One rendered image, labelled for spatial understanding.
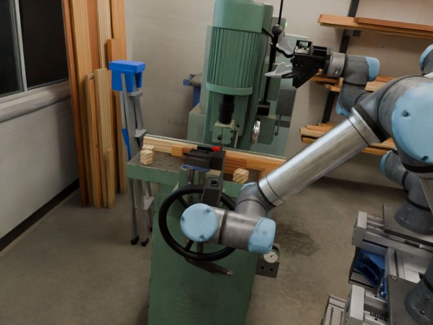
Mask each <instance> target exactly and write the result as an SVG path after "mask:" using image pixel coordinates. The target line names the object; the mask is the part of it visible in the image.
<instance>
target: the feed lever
mask: <svg viewBox="0 0 433 325"><path fill-rule="evenodd" d="M271 31H272V34H273V35H274V37H273V45H272V49H271V56H270V61H269V68H268V72H272V68H273V61H274V55H275V50H276V44H277V39H278V36H279V35H280V34H281V33H282V27H281V26H280V25H274V26H273V27H272V29H271ZM270 79H271V77H268V76H267V80H266V84H265V92H264V100H263V101H259V102H258V108H257V112H256V113H257V115H264V116H268V115H269V109H270V104H271V103H270V102H267V94H268V90H269V83H270Z"/></svg>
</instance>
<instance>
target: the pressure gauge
mask: <svg viewBox="0 0 433 325"><path fill-rule="evenodd" d="M272 255H273V256H272ZM271 256H272V257H271ZM263 259H264V261H266V262H267V263H269V264H270V263H276V262H277V261H278V260H279V259H280V251H279V249H278V248H277V247H276V246H273V247H272V249H271V251H270V253H268V254H267V255H264V254H263Z"/></svg>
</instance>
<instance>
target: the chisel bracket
mask: <svg viewBox="0 0 433 325"><path fill-rule="evenodd" d="M235 122H236V119H232V120H231V123H230V124H224V123H220V122H219V121H218V120H217V122H216V123H215V125H214V128H213V139H212V142H214V143H220V144H230V142H231V140H232V138H233V135H234V127H235ZM220 134H223V136H222V140H221V141H219V140H218V139H217V137H218V135H220Z"/></svg>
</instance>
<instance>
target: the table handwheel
mask: <svg viewBox="0 0 433 325"><path fill-rule="evenodd" d="M204 187H205V185H201V184H192V185H187V186H183V187H181V188H178V189H176V190H174V191H173V192H171V193H170V194H169V195H168V196H167V197H166V198H165V199H164V201H163V203H162V204H161V206H160V210H159V216H158V223H159V229H160V232H161V235H162V237H163V238H164V240H165V241H166V243H167V244H168V245H169V246H170V247H171V248H172V249H173V250H174V251H175V252H177V253H178V254H179V255H181V256H183V257H185V258H187V259H191V260H193V261H200V262H212V261H217V260H220V259H223V258H225V257H227V256H228V255H230V254H231V253H233V252H234V251H235V250H236V248H232V247H229V246H226V247H225V248H224V249H222V250H220V251H217V252H214V253H197V252H193V251H190V248H191V246H192V244H193V242H194V241H192V240H191V239H190V240H189V242H188V244H187V246H186V247H185V248H184V247H183V246H181V245H180V244H179V243H178V242H177V241H176V240H175V239H174V238H173V237H172V236H171V234H170V232H169V230H168V226H167V222H166V217H167V213H168V210H169V207H170V206H171V204H172V203H173V202H174V201H175V200H177V199H178V200H179V201H180V203H181V204H182V205H183V207H185V209H187V208H189V205H188V204H187V202H186V201H185V200H184V198H183V197H182V196H183V195H187V194H191V193H202V194H203V192H204ZM220 201H221V202H222V203H224V204H225V205H226V206H227V207H228V209H229V210H231V211H234V210H235V207H236V204H235V202H234V201H233V200H232V199H231V198H230V197H229V196H228V195H226V194H225V193H224V192H222V194H221V197H220Z"/></svg>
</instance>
